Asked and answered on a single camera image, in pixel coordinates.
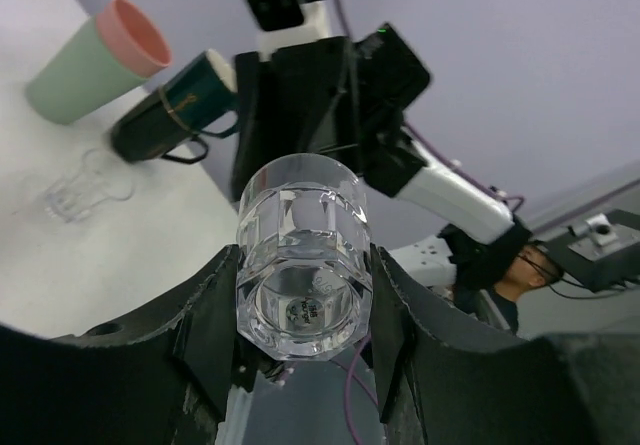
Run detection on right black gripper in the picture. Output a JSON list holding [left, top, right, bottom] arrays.
[[230, 37, 360, 202]]

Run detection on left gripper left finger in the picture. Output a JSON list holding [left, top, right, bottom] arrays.
[[1, 246, 239, 444]]

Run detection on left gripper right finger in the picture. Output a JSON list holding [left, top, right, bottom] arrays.
[[370, 247, 639, 444]]

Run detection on dark teal cup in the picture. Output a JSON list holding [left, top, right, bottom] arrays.
[[157, 48, 238, 139]]

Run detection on black mug with handle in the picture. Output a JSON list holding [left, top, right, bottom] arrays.
[[108, 90, 209, 165]]

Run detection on clear glass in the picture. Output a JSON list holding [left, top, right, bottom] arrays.
[[236, 153, 373, 361], [42, 148, 135, 223]]

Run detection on pink cup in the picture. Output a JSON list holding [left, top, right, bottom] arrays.
[[95, 0, 172, 78]]

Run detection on light green plastic cup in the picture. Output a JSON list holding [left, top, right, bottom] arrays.
[[25, 18, 147, 125]]

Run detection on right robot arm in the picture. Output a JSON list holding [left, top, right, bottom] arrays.
[[231, 23, 530, 290]]

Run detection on person in background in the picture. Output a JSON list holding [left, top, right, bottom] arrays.
[[480, 241, 564, 335]]

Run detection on black equipment in background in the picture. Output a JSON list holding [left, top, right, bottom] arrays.
[[540, 209, 639, 293]]

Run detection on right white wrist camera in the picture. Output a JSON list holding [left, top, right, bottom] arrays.
[[245, 0, 331, 62]]

